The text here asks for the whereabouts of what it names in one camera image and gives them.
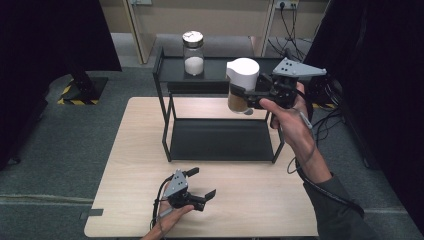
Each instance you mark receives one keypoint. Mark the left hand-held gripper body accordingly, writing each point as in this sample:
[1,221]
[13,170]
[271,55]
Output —
[178,195]

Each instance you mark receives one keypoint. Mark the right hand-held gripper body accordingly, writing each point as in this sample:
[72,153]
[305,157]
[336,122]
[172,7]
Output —
[285,88]

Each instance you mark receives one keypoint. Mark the white-lidded jar with brown contents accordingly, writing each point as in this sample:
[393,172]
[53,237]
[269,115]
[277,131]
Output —
[245,71]

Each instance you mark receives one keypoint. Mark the black metal two-tier shelf rack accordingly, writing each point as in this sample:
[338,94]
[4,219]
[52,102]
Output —
[220,138]

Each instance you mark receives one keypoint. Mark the glass jar with metal lid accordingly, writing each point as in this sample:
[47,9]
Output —
[194,65]

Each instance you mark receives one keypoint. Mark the person's left hand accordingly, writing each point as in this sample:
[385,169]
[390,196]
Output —
[170,218]

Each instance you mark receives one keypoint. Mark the person's right hand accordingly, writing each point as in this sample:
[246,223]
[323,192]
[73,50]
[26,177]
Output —
[293,126]

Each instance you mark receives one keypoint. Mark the round dark table grommet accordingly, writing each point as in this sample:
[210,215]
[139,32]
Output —
[250,112]

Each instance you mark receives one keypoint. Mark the black stand base hazard tape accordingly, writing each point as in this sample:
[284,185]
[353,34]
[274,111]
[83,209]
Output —
[83,91]
[325,96]

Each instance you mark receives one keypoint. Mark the grey tape piece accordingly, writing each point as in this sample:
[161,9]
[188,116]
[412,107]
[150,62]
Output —
[91,213]

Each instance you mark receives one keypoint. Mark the black curtain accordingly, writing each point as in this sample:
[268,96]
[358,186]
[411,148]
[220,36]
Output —
[33,66]
[383,83]

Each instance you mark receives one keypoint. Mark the beige desk frame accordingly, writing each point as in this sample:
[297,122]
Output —
[226,20]

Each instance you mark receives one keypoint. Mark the white wall socket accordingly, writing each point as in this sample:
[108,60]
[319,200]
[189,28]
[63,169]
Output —
[286,4]

